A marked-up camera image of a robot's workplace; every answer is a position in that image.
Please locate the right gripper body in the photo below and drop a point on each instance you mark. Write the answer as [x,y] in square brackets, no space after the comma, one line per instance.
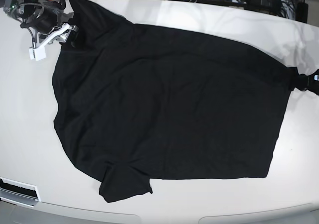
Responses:
[48,22]

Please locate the black t-shirt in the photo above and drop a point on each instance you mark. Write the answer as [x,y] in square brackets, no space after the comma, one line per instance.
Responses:
[139,102]

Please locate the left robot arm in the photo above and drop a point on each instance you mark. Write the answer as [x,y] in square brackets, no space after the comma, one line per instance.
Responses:
[314,82]

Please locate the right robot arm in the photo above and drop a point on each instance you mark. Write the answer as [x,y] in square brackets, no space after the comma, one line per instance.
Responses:
[23,11]

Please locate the black power adapter box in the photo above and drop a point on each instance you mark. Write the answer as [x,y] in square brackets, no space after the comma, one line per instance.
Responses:
[302,12]

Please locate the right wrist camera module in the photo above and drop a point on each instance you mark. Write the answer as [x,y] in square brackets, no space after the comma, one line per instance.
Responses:
[37,54]

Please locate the table cable grommet slot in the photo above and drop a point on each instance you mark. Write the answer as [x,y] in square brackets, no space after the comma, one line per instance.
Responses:
[19,193]

